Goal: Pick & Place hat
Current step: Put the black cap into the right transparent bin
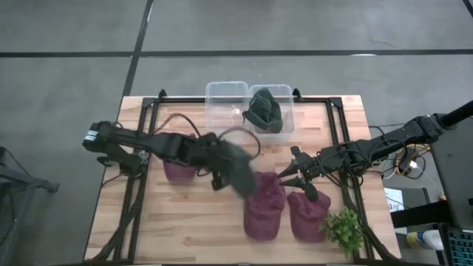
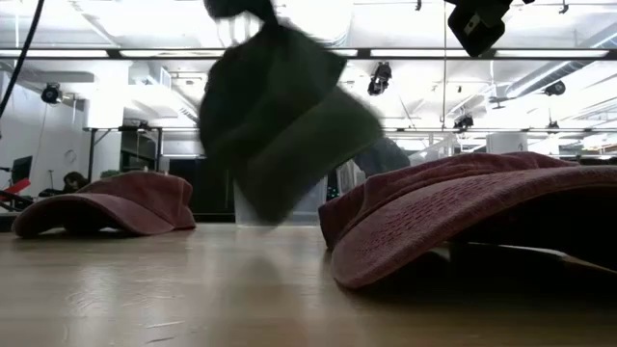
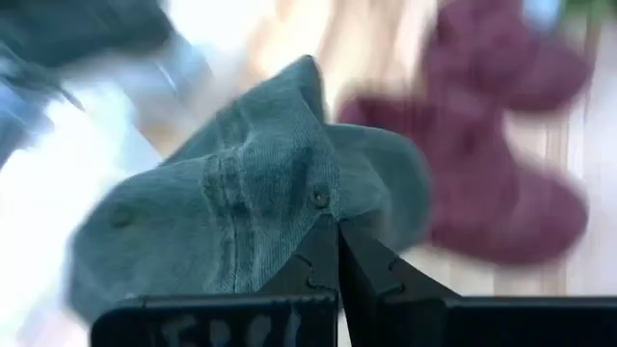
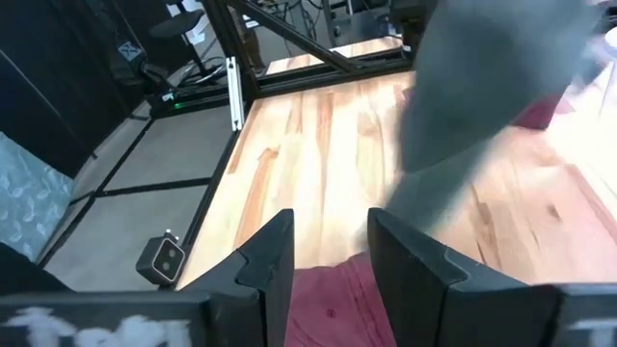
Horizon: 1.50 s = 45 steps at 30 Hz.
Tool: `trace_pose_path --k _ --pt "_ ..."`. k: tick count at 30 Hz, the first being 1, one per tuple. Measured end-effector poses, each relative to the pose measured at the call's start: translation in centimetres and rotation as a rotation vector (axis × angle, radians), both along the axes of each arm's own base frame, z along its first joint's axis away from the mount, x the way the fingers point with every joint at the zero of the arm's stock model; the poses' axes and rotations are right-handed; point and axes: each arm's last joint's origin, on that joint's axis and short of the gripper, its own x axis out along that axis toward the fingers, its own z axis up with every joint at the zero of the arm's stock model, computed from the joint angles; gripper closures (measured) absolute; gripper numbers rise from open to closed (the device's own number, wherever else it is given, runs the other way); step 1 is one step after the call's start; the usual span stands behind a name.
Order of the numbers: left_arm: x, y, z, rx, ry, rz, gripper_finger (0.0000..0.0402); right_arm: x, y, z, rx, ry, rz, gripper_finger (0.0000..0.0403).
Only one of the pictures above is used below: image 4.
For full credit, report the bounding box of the silver aluminium extrusion post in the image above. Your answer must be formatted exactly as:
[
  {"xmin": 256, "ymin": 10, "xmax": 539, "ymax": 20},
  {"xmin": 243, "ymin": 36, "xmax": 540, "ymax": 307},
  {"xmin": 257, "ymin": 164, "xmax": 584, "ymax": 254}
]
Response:
[{"xmin": 226, "ymin": 56, "xmax": 246, "ymax": 132}]

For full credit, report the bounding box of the blue leaf-patterned cloth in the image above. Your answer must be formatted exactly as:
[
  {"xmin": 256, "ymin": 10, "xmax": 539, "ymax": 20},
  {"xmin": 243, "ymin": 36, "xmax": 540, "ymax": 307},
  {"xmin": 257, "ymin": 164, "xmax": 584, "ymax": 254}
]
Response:
[{"xmin": 0, "ymin": 130, "xmax": 76, "ymax": 264}]

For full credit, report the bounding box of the black office stool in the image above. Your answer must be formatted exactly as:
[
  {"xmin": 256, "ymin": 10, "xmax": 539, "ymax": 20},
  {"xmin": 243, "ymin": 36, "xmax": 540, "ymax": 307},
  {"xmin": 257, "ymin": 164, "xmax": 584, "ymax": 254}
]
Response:
[{"xmin": 148, "ymin": 0, "xmax": 213, "ymax": 73}]

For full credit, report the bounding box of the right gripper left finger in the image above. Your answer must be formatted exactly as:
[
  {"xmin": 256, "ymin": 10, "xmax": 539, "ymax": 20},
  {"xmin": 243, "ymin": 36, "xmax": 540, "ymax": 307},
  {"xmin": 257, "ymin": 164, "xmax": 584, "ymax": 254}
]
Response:
[{"xmin": 177, "ymin": 208, "xmax": 295, "ymax": 347}]

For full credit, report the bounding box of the black aluminium table frame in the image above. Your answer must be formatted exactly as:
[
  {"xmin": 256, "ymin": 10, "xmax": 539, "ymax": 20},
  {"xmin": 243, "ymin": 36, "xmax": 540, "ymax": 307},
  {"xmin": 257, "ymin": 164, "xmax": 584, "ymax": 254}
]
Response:
[{"xmin": 144, "ymin": 0, "xmax": 435, "ymax": 290}]

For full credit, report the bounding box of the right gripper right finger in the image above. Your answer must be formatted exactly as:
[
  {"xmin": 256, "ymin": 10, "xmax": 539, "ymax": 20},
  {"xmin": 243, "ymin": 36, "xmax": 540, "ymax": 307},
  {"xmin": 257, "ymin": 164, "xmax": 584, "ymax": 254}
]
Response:
[{"xmin": 368, "ymin": 207, "xmax": 563, "ymax": 347}]

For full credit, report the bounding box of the small black table camera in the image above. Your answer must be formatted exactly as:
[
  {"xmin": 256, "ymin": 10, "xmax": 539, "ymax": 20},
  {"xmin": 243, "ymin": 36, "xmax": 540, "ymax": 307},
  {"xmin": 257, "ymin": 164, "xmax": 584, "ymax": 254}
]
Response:
[{"xmin": 135, "ymin": 229, "xmax": 187, "ymax": 286}]

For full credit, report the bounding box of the green baseball cap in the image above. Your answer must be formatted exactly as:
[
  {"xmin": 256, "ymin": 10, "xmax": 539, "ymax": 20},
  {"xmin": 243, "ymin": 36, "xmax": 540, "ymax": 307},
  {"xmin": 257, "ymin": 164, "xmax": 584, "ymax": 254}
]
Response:
[{"xmin": 385, "ymin": 0, "xmax": 604, "ymax": 237}]

